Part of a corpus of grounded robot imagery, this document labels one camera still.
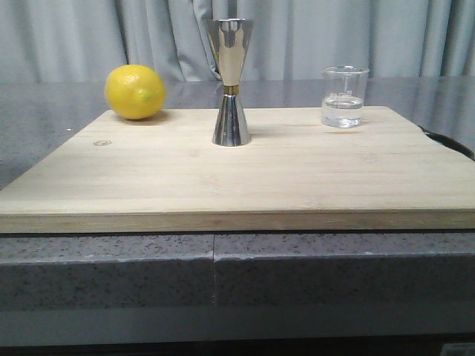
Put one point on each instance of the glass measuring beaker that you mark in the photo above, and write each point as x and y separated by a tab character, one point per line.
344	92

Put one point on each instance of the steel double jigger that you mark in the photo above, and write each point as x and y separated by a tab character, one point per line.
231	81

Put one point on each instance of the wooden cutting board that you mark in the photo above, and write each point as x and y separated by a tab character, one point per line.
164	174

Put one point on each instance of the yellow lemon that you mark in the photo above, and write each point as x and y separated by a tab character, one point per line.
135	91

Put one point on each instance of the grey curtain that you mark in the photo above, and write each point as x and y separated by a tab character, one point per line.
83	41

